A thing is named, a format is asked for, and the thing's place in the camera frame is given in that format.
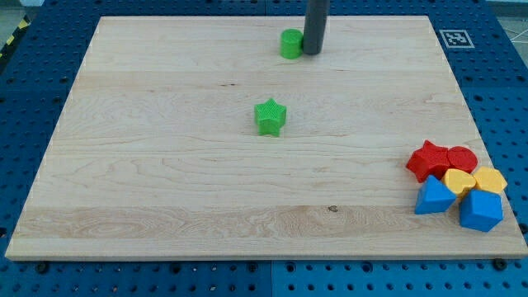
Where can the red circle block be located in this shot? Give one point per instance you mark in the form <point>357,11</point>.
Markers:
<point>462,158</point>

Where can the light wooden board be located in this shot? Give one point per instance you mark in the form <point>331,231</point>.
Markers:
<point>156,154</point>

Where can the black yellow hazard tape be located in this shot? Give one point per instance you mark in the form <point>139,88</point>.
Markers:
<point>15,37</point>

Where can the yellow hexagon block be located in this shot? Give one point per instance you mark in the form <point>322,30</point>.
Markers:
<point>490,179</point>

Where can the white fiducial marker tag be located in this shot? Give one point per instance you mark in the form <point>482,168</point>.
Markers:
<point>456,39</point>

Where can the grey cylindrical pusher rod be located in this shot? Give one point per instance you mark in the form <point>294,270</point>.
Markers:
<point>314,25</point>

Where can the yellow heart block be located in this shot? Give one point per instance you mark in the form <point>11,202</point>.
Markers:
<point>459,182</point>

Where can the red star block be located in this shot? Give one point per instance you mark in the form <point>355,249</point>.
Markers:
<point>430,159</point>

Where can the green star block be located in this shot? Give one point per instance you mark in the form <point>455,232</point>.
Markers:
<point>270,117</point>

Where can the blue cube block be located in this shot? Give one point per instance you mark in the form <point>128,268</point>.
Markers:
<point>481,210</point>

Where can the green circle block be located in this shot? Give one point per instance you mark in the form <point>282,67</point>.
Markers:
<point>291,41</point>

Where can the blue triangle block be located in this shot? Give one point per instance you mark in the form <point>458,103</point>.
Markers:
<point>433,197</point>

